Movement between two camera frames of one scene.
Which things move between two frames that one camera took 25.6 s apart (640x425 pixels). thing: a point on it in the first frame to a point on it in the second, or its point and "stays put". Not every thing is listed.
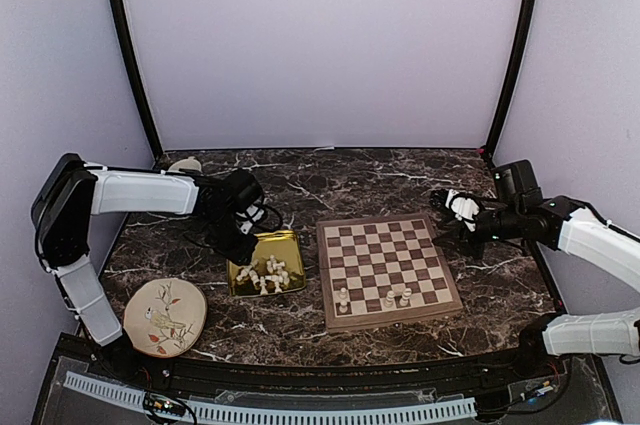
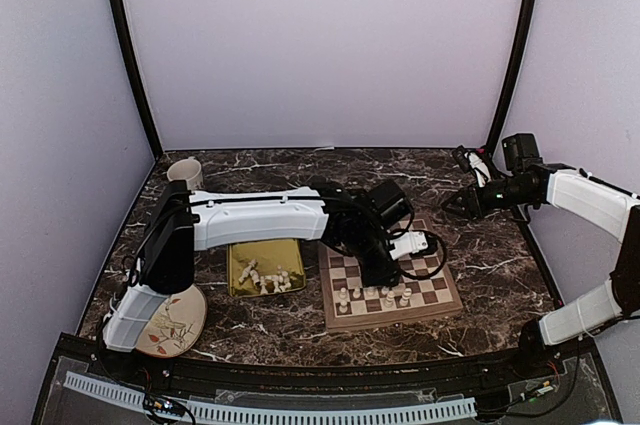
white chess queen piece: [406, 294] stays put
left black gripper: [240, 255] to [373, 278]
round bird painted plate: [165, 318] stays put
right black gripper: [460, 234] to [478, 209]
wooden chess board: [382, 272] stays put
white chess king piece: [389, 299] stays put
